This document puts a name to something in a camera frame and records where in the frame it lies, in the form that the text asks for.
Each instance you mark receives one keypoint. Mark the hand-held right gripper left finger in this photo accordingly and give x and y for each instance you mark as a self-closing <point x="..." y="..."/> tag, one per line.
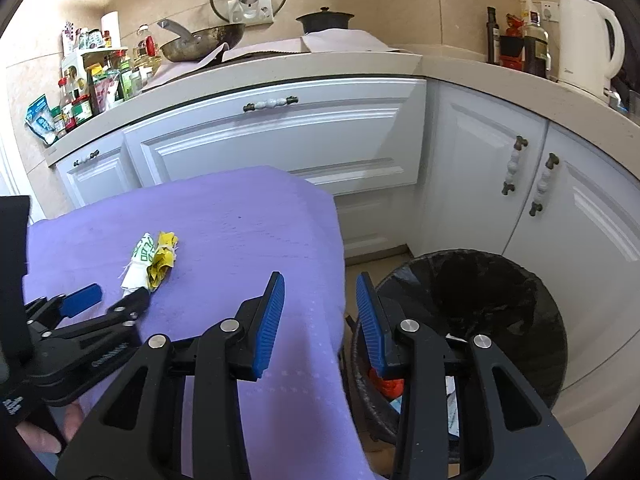
<point x="267" y="330"/>

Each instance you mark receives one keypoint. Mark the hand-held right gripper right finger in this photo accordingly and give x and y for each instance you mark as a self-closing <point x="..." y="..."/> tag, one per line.
<point x="370" y="330"/>

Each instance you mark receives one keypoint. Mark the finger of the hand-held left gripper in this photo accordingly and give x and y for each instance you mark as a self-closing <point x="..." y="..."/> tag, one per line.
<point x="82" y="297"/>
<point x="132" y="305"/>

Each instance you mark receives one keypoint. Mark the white green wrapper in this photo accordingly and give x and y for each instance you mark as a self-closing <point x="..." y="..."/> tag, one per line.
<point x="137" y="265"/>

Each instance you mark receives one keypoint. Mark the yellow wrapper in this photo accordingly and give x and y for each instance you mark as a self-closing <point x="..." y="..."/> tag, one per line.
<point x="162" y="260"/>

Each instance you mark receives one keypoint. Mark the red plastic bag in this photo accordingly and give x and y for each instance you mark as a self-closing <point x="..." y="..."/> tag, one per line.
<point x="390" y="387"/>

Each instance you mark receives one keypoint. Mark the black lined trash bin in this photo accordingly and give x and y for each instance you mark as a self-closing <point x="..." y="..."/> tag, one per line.
<point x="500" y="300"/>

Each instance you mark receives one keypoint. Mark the person's left hand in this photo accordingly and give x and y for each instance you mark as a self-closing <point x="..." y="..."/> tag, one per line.
<point x="75" y="420"/>

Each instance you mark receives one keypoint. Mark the plain white cabinet panel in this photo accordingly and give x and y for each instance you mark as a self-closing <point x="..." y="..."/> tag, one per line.
<point x="375" y="225"/>

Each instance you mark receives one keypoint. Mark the purple tablecloth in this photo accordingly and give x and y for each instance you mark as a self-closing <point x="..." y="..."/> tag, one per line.
<point x="240" y="220"/>

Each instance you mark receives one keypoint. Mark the narrow white cabinet drawer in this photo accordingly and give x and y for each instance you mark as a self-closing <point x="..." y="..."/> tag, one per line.
<point x="100" y="180"/>

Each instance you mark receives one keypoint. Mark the blue white packet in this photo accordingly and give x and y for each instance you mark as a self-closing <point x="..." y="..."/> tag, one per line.
<point x="40" y="120"/>

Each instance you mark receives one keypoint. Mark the narrow white cabinet door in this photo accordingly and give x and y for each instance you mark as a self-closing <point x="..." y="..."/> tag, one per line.
<point x="465" y="170"/>

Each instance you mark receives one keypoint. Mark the wide white cabinet drawer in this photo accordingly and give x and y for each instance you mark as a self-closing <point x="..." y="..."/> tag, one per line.
<point x="280" y="140"/>

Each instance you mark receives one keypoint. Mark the group of condiment jars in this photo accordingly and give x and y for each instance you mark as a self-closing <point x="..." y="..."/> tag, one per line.
<point x="100" y="85"/>

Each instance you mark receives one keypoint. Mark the wide white cabinet door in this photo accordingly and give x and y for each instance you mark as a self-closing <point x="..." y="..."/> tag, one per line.
<point x="590" y="240"/>

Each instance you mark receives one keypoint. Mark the metal wok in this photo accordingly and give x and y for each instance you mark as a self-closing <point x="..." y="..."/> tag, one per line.
<point x="200" y="45"/>

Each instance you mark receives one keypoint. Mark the white paper towel roll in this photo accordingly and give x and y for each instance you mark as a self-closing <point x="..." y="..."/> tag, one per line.
<point x="110" y="27"/>

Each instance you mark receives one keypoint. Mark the pale stove cover sheet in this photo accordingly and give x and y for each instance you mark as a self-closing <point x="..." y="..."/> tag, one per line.
<point x="340" y="40"/>

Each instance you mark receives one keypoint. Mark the red and black jar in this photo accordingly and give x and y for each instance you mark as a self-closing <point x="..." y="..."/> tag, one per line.
<point x="511" y="60"/>

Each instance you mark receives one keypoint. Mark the black lidded pot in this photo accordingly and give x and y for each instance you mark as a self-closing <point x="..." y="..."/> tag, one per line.
<point x="325" y="22"/>

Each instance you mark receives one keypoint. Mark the slim dark oil bottle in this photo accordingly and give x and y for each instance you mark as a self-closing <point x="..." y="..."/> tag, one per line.
<point x="493" y="40"/>

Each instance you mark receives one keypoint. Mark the dark sauce bottle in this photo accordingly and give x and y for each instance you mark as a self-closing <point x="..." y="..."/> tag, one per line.
<point x="535" y="55"/>

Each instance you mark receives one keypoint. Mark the white electric kettle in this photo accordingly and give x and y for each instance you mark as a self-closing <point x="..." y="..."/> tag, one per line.
<point x="580" y="40"/>

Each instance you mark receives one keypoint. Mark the white wall socket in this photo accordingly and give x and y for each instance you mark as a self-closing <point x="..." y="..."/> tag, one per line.
<point x="265" y="16"/>
<point x="549" y="11"/>

